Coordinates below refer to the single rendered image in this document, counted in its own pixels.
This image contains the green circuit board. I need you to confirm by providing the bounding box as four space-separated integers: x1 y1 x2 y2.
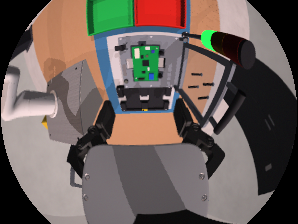
132 46 159 81

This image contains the green bin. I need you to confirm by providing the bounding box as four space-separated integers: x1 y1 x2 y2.
86 0 135 36

